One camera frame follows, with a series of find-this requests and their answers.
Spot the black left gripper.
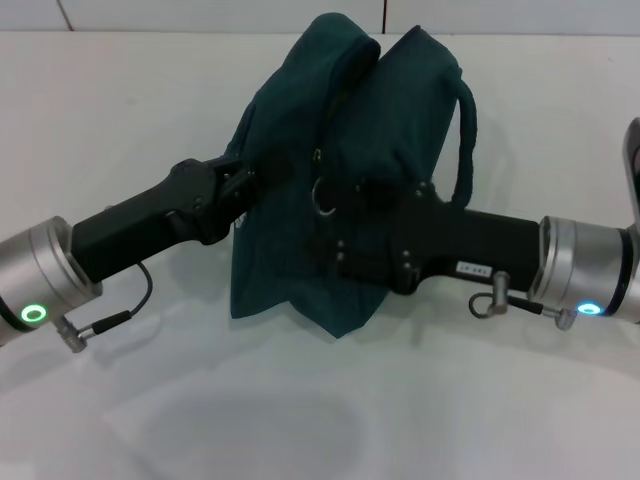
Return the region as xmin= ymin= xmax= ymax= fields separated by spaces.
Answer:
xmin=68 ymin=152 xmax=297 ymax=285

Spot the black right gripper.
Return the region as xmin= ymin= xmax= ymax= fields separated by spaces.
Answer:
xmin=333 ymin=177 xmax=547 ymax=297

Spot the dark teal fabric lunch bag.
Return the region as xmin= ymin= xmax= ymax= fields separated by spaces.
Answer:
xmin=226 ymin=12 xmax=480 ymax=342

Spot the right arm cable metal plug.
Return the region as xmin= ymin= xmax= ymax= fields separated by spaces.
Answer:
xmin=467 ymin=271 xmax=580 ymax=332

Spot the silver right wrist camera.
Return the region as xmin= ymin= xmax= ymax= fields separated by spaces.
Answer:
xmin=621 ymin=116 xmax=640 ymax=232

